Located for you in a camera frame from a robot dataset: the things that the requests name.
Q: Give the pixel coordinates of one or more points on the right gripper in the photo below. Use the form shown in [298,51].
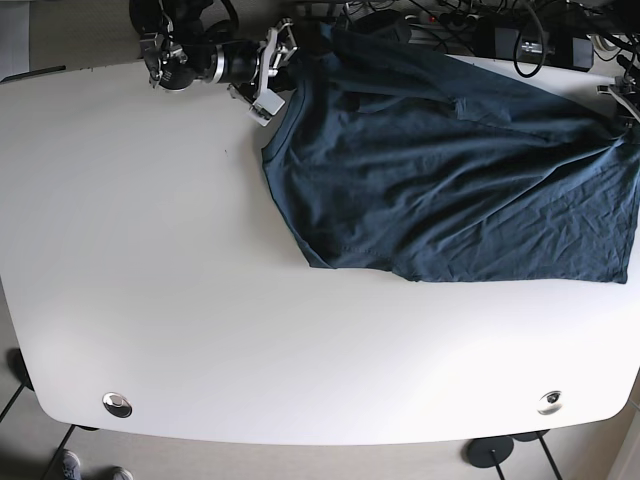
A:
[247,67]

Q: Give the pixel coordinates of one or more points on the right silver table grommet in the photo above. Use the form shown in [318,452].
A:
[550,403]

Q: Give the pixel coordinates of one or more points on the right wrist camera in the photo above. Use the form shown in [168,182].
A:
[265,107]

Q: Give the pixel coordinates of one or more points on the left grey shoe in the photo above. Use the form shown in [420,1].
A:
[71,466]

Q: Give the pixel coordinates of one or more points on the grey shoe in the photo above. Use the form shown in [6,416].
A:
[120,473]
[71,466]

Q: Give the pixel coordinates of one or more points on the black power adapter box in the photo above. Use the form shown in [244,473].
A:
[503,43]

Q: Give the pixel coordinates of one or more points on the black round stand base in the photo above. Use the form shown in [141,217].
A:
[489,452]

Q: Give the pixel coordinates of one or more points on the silver table grommet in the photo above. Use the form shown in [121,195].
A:
[550,403]
[117,405]

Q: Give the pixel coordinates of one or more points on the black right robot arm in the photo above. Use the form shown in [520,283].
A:
[148,16]

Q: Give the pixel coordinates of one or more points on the right grey shoe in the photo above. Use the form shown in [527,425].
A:
[120,473]

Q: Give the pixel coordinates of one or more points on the left silver table grommet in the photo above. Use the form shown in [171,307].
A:
[117,405]

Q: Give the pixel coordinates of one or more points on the dark blue T-shirt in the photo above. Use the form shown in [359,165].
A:
[396,158]

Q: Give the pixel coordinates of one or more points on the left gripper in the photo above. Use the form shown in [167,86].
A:
[625,93]

